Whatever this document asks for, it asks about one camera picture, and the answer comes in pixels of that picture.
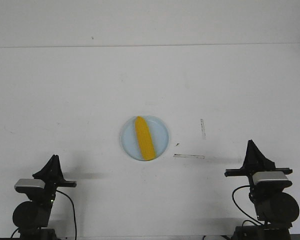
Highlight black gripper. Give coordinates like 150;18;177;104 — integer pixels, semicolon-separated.
27;154;77;209
224;139;293;203

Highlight yellow corn cob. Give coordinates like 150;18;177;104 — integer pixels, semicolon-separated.
134;116;156;161

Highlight light blue round plate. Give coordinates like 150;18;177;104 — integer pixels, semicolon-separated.
120;115;169;162

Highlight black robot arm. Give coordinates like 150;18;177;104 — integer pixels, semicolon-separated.
224;139;300;240
12;154;78;240

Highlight clear tape strip vertical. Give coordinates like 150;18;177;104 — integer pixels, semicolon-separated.
200;118;206;140

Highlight clear tape strip horizontal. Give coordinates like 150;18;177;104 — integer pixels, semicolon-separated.
173;153;205;159

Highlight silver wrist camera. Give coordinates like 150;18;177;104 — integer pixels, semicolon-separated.
14;178;46;194
252;171;293;188

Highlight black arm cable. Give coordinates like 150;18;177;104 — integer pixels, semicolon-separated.
232;185;262;226
9;190;78;240

